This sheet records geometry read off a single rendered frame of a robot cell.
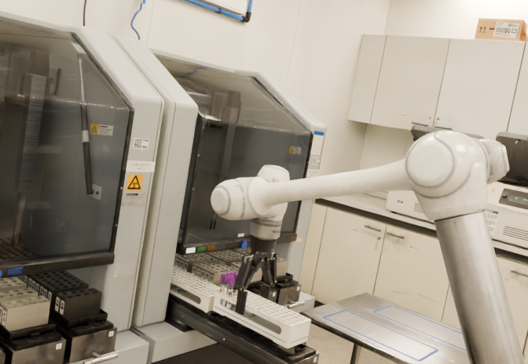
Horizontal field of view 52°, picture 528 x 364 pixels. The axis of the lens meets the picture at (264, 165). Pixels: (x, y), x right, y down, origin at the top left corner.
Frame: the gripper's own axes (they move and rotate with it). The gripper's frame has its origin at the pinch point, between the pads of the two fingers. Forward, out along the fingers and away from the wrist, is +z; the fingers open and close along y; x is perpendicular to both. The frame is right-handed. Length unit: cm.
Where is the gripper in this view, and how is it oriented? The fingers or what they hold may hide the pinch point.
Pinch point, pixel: (252, 303)
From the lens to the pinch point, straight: 166.3
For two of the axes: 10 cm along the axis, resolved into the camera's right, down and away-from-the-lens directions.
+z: -1.7, 9.8, 1.0
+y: 6.4, 0.3, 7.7
